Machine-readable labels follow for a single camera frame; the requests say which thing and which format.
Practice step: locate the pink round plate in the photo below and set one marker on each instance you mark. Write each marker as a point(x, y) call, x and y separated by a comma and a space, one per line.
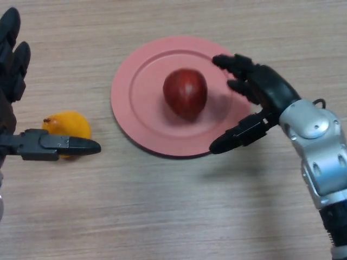
point(146, 122)

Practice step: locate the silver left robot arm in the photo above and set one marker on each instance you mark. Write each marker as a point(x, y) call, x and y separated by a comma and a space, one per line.
point(1, 207)

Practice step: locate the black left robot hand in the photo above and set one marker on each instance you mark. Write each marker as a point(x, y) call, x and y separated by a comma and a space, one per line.
point(11, 73)

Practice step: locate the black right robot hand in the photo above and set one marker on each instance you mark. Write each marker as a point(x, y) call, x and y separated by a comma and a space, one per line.
point(271, 86)

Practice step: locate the red apple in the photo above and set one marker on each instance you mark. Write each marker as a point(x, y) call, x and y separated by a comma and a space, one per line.
point(185, 94)

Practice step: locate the yellow pear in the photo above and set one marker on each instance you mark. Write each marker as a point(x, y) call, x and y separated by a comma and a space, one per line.
point(70, 124)

